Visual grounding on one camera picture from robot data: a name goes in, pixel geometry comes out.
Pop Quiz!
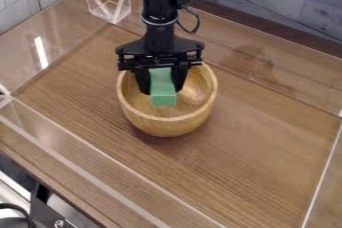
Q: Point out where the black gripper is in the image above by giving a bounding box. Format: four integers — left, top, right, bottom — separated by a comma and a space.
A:
116, 24, 204, 95

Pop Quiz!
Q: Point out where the green rectangular stick block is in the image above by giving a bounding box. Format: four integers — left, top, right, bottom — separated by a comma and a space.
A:
148, 68, 176, 106

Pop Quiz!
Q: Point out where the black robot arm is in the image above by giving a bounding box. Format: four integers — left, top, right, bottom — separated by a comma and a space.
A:
116, 0, 204, 95

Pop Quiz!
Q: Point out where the round wooden bowl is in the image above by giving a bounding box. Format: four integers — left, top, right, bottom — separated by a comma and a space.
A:
116, 63, 217, 137

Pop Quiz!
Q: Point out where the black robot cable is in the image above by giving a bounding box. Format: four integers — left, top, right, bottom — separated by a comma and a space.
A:
175, 3, 201, 35

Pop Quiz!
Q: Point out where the clear acrylic corner bracket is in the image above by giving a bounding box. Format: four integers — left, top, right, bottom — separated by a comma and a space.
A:
86, 0, 130, 24

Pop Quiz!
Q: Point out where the clear acrylic tray wall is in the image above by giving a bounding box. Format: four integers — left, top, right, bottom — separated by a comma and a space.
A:
0, 95, 224, 228

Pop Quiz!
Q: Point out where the black table frame leg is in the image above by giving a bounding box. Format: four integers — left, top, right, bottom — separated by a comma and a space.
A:
0, 182, 80, 228

